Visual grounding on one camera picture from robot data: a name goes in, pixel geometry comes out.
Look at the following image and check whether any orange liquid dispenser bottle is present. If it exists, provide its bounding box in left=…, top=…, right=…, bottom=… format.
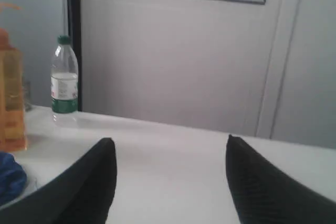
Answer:
left=0, top=3, right=28, bottom=152

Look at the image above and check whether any blue cloth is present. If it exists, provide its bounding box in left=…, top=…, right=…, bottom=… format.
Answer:
left=1, top=152, right=27, bottom=206

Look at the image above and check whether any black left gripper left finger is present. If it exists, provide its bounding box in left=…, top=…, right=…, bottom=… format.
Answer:
left=1, top=138, right=117, bottom=223

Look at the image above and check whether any clear water bottle green cap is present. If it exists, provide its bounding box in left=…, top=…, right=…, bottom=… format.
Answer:
left=50, top=35, right=79, bottom=127

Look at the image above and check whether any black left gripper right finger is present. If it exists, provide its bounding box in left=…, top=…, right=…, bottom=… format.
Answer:
left=225, top=135, right=335, bottom=223

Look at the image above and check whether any black vertical frame post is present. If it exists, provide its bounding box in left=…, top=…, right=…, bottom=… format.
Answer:
left=67, top=0, right=82, bottom=111

